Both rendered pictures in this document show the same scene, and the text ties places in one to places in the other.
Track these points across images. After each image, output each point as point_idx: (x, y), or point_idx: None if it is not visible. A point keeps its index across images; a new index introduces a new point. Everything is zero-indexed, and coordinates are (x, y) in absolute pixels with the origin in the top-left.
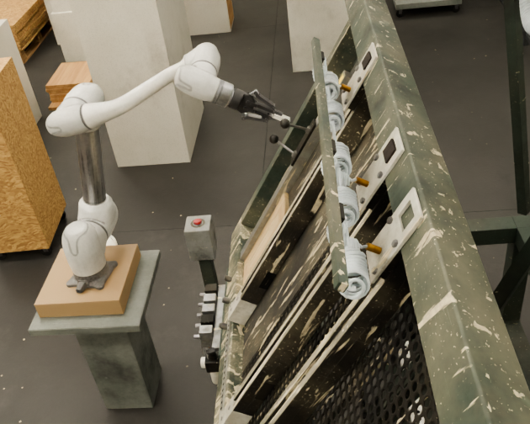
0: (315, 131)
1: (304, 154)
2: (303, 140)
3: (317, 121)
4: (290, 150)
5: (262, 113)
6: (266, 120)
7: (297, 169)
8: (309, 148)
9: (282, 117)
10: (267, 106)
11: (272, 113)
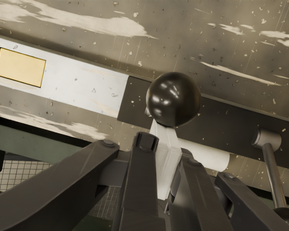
0: (150, 80)
1: (241, 106)
2: (202, 121)
3: (116, 86)
4: (265, 153)
5: (194, 189)
6: (227, 176)
7: None
8: (213, 97)
9: (152, 133)
10: (119, 196)
11: (147, 135)
